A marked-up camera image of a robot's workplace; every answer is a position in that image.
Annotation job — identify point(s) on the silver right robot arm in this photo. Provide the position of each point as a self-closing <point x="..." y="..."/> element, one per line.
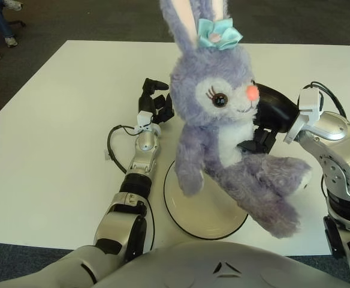
<point x="333" y="126"/>

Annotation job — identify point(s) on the black office chair base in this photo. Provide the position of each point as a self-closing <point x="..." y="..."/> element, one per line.
<point x="16" y="22"/>

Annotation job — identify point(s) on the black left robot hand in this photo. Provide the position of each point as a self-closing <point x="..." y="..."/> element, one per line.
<point x="145" y="102"/>

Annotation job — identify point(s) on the white plate with black rim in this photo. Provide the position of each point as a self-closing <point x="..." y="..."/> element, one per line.
<point x="199" y="216"/>

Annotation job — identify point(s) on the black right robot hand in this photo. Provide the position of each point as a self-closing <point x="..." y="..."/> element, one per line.
<point x="274" y="111"/>

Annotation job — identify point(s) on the purple plush bunny doll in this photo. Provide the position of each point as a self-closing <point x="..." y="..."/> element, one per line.
<point x="199" y="90"/>

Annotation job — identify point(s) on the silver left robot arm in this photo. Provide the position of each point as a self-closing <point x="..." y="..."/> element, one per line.
<point x="145" y="144"/>

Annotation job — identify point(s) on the white sneaker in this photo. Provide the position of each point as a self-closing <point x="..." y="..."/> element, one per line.
<point x="11" y="42"/>
<point x="13" y="4"/>

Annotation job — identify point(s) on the grey robot torso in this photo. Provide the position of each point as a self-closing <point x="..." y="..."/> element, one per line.
<point x="193" y="267"/>

